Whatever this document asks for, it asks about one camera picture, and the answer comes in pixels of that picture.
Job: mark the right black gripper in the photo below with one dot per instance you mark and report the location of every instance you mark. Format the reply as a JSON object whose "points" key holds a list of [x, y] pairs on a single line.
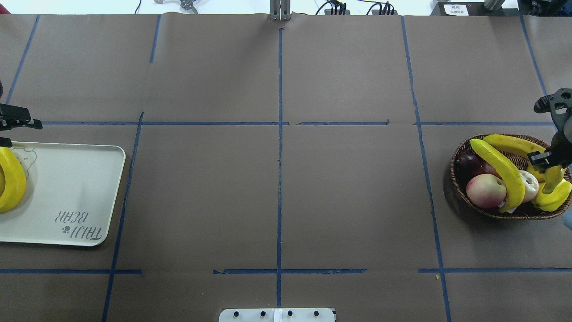
{"points": [[546, 159]]}

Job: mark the white garlic bulb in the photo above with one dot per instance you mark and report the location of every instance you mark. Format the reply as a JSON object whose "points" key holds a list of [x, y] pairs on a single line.
{"points": [[531, 185]]}

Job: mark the yellow banana back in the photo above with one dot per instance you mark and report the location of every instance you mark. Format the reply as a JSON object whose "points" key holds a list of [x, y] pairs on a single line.
{"points": [[552, 201]]}

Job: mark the white pedestal base plate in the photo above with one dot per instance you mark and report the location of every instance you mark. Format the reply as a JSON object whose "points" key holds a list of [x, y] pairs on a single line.
{"points": [[278, 315]]}

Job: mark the white bear tray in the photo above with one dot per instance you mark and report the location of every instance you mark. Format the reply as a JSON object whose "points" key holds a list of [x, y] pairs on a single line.
{"points": [[70, 195]]}

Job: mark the yellow banana front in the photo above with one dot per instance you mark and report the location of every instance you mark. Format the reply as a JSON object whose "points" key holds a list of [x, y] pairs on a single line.
{"points": [[508, 171]]}

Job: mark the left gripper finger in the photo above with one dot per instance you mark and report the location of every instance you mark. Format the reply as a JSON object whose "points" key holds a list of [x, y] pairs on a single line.
{"points": [[6, 142], [15, 116]]}

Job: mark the aluminium frame post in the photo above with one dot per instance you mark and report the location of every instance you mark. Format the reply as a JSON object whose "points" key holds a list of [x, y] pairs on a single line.
{"points": [[280, 10]]}

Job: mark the yellow banana moved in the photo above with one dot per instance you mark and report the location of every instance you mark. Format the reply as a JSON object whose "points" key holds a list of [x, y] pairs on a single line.
{"points": [[2, 181], [14, 180]]}

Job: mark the yellow banana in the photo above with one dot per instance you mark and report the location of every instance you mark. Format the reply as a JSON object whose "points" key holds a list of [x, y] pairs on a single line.
{"points": [[522, 147], [552, 201], [508, 171]]}

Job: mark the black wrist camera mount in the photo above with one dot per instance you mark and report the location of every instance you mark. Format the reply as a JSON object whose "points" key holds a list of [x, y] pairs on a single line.
{"points": [[559, 105]]}

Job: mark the black label box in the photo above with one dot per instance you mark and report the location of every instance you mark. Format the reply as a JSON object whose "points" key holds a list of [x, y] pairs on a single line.
{"points": [[459, 9]]}

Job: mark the woven wicker basket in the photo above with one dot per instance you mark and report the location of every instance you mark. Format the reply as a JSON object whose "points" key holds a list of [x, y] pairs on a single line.
{"points": [[454, 188]]}

